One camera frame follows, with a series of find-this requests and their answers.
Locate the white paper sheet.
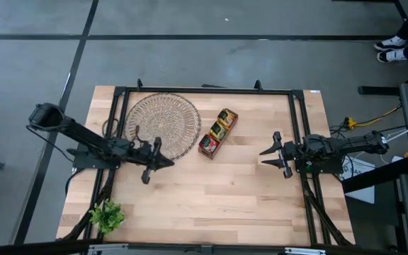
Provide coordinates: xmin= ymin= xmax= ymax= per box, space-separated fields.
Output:
xmin=341 ymin=155 xmax=377 ymax=205

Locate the black desk beam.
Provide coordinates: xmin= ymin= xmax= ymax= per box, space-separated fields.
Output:
xmin=341 ymin=155 xmax=408 ymax=194

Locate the red tea bag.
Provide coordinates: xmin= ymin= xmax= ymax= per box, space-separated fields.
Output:
xmin=199 ymin=134 xmax=219 ymax=154

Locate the yellow power cable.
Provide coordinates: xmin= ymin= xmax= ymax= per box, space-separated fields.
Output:
xmin=344 ymin=104 xmax=403 ymax=130

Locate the yellow tea bag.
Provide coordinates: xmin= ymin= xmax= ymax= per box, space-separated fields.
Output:
xmin=209 ymin=121 xmax=229 ymax=141

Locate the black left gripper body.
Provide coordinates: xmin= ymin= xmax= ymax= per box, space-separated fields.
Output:
xmin=130 ymin=136 xmax=163 ymax=185

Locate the small green artificial plant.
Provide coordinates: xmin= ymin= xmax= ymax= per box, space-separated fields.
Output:
xmin=89 ymin=198 xmax=126 ymax=234

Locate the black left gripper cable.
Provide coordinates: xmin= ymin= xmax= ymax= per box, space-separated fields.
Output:
xmin=131 ymin=124 xmax=152 ymax=147

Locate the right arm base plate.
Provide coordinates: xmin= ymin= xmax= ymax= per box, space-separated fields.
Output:
xmin=293 ymin=145 xmax=344 ymax=174

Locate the wooden three-compartment box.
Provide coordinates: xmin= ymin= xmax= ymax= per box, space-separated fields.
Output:
xmin=197 ymin=108 xmax=239 ymax=160

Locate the black metal table frame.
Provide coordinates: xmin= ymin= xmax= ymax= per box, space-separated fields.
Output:
xmin=60 ymin=78 xmax=356 ymax=249

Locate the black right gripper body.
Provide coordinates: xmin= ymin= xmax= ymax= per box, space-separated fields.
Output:
xmin=272 ymin=131 xmax=306 ymax=179

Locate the orange tea bag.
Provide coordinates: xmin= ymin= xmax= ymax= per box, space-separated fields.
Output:
xmin=217 ymin=108 xmax=237 ymax=128

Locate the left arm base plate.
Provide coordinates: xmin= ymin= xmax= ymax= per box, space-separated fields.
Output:
xmin=66 ymin=141 xmax=124 ymax=170

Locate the black front crossbar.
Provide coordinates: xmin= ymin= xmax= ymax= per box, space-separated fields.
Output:
xmin=0 ymin=239 xmax=408 ymax=255

